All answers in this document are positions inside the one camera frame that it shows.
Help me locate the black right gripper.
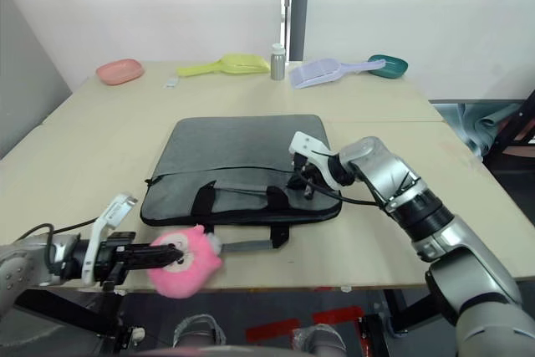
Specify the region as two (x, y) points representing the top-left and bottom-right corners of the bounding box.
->
(286, 151), (324, 200)

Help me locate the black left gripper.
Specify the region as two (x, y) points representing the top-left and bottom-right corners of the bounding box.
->
(93, 231), (186, 292)

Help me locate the pink plush mouse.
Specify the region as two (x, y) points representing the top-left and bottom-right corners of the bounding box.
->
(146, 223), (224, 301)

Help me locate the grey laptop bag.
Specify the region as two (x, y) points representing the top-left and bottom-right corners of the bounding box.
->
(140, 113), (344, 254)

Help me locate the grey rounded shape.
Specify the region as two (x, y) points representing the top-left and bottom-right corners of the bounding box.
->
(172, 314), (227, 350)
(291, 323), (349, 357)

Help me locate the purple plastic scoop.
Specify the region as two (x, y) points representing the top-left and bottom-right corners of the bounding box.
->
(288, 58), (388, 91)

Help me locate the silver bottle with white cap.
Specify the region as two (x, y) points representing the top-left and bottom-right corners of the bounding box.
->
(269, 43), (287, 81)

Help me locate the yellow plastic scoop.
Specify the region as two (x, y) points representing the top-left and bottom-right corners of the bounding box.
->
(176, 53), (271, 79)

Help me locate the red floor tape strip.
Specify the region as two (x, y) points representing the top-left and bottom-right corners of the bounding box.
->
(245, 317), (303, 344)
(312, 305), (365, 328)

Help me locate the teal plastic dish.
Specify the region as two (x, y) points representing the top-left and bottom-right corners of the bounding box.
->
(367, 54), (409, 81)

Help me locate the teal crumpled sheeting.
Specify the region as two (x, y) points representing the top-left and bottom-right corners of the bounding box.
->
(433, 100), (526, 160)

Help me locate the pink plastic dish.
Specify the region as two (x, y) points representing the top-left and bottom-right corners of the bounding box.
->
(95, 58), (145, 88)

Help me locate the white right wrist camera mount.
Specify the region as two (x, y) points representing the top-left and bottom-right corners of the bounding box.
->
(288, 130), (349, 189)

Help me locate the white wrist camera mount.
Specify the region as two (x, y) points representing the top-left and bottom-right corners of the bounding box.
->
(80, 192), (140, 286)
(288, 130), (349, 189)

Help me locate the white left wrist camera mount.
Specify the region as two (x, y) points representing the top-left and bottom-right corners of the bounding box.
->
(80, 192), (140, 286)

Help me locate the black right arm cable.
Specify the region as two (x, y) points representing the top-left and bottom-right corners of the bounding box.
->
(308, 148), (388, 208)

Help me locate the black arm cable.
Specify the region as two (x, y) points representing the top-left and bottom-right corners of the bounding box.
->
(15, 217), (102, 268)
(308, 148), (388, 208)

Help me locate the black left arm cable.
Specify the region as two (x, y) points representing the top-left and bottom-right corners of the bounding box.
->
(15, 217), (102, 268)

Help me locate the dark vertical door frame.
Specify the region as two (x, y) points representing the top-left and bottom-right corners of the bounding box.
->
(278, 0), (311, 64)

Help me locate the black and red metal frame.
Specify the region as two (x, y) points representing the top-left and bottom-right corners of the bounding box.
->
(482, 88), (535, 168)

